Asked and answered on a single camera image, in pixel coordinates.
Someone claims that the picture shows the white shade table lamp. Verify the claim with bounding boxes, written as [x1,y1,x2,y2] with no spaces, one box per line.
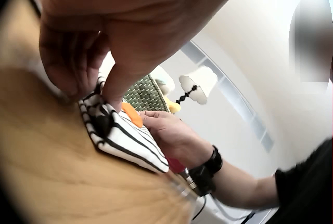
[175,65,218,105]

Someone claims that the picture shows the person's left fingers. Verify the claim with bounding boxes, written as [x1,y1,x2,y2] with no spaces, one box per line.
[39,24,110,99]

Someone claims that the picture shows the person's right thumb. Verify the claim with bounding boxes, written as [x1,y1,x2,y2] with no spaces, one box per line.
[139,110,172,128]

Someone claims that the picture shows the green woven basket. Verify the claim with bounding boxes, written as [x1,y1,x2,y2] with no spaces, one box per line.
[122,74,170,113]

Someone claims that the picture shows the black wrist band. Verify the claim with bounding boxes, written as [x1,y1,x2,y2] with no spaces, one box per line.
[187,144,223,197]

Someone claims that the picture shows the pink round thing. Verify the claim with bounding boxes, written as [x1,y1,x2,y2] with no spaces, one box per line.
[166,156,185,173]

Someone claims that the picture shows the white window frame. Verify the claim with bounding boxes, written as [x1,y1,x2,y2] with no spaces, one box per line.
[181,41,275,154]

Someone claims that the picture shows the silver metal cylinder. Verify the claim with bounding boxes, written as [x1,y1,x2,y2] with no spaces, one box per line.
[180,169,204,196]

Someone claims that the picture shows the person's left thumb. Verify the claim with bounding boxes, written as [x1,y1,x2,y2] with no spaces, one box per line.
[100,27,156,111]

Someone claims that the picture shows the black striped white cloth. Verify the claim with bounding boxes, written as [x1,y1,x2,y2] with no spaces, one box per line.
[78,73,170,174]

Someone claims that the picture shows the person's right hand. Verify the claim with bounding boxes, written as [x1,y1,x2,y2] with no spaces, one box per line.
[139,110,214,168]

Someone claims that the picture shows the yellow plush toy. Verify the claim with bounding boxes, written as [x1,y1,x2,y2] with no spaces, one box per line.
[165,96,181,115]

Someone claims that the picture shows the person's left hand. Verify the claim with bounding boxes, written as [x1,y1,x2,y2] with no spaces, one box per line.
[39,0,264,111]

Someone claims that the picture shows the person's body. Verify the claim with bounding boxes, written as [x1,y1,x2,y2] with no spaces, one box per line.
[271,136,333,224]

